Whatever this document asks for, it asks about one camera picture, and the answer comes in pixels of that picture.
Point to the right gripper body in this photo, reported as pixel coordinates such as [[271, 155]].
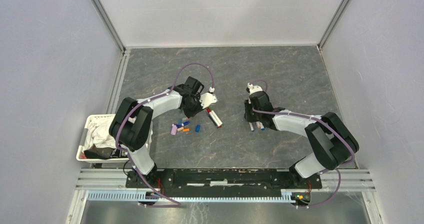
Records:
[[251, 116]]

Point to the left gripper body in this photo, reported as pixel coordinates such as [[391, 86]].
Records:
[[194, 108]]

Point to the green cap marker pen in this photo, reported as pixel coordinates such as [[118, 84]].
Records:
[[215, 116]]

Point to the dark blue cap marker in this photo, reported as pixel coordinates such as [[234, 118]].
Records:
[[261, 126]]

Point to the purple grey marker pen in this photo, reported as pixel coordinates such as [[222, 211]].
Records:
[[212, 120]]

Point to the red cap marker pen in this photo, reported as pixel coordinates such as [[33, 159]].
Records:
[[207, 109]]

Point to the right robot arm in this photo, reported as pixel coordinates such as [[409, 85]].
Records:
[[331, 142]]

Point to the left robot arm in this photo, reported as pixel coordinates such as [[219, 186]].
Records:
[[131, 126]]

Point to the white cloth in basket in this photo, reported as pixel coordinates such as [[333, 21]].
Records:
[[98, 133]]

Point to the white plastic basket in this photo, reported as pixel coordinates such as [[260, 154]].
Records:
[[81, 157]]

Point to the black item in basket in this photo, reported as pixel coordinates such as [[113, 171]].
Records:
[[104, 153]]

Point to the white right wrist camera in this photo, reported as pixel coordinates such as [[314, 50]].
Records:
[[253, 88]]

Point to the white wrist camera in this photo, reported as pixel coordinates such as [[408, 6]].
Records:
[[207, 99], [253, 88]]

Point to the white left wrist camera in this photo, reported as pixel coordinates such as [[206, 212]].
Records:
[[207, 99]]

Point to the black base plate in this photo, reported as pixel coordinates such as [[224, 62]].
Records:
[[223, 183]]

